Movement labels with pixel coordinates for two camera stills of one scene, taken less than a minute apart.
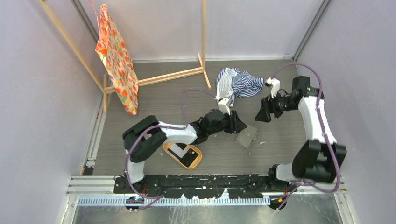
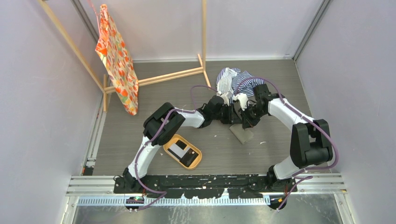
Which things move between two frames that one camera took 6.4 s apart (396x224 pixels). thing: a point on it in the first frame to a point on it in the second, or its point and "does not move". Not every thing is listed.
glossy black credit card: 188,157 does not move
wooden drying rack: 102,82 does not move
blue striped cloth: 232,83 does not move
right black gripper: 263,115 to 247,122
